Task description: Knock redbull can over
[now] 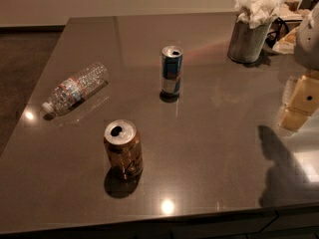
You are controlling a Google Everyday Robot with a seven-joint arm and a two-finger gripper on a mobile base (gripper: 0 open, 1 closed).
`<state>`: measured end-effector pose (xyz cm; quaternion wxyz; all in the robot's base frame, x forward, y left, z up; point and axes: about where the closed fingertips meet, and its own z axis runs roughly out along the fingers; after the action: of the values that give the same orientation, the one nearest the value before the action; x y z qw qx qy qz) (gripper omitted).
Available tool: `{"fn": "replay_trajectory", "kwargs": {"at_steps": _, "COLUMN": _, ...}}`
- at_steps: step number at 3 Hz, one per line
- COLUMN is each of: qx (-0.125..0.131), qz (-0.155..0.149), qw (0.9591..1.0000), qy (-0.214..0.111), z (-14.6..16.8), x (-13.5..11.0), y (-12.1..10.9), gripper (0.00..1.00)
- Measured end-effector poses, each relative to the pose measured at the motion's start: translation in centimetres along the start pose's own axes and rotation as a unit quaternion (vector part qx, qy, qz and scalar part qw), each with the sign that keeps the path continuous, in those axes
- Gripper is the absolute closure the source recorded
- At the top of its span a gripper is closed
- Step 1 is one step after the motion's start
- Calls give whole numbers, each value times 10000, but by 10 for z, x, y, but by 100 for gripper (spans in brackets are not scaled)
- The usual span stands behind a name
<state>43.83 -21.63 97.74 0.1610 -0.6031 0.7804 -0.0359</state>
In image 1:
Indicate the crumpled white paper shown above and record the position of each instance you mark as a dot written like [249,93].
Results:
[255,13]

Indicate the cardboard box clutter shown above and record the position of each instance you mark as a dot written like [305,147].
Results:
[292,12]

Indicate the metal bucket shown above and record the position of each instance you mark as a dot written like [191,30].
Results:
[246,44]

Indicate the clear plastic water bottle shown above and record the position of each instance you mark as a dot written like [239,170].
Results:
[76,89]

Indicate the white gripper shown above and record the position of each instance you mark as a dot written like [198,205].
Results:
[308,45]

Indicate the orange soda can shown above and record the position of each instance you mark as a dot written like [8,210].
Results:
[124,148]

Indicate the blue silver redbull can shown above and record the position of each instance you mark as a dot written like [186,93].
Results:
[171,63]

